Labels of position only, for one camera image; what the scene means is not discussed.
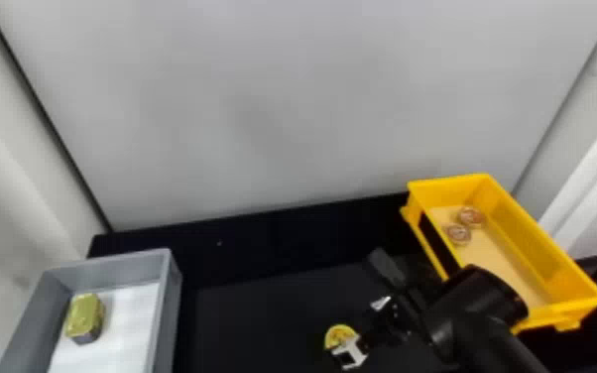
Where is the yellow can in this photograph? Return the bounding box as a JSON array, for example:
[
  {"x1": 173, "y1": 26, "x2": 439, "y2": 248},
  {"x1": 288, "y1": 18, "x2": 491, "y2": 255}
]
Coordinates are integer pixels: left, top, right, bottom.
[
  {"x1": 323, "y1": 323, "x2": 357, "y2": 351},
  {"x1": 63, "y1": 292, "x2": 107, "y2": 346},
  {"x1": 444, "y1": 223, "x2": 473, "y2": 247},
  {"x1": 456, "y1": 205, "x2": 487, "y2": 229}
]

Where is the yellow box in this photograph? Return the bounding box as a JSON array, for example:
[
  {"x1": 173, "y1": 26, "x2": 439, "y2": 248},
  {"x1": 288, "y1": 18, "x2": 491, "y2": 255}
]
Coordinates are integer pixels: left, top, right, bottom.
[{"x1": 400, "y1": 173, "x2": 597, "y2": 335}]

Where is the grey box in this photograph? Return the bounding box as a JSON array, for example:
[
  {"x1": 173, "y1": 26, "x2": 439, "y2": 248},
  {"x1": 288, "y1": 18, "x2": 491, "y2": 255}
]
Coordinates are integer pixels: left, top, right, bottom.
[{"x1": 0, "y1": 248, "x2": 183, "y2": 373}]

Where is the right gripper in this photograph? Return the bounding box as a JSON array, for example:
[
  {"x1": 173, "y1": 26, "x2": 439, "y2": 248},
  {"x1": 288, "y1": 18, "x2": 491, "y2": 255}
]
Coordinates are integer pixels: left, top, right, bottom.
[{"x1": 330, "y1": 291, "x2": 431, "y2": 372}]

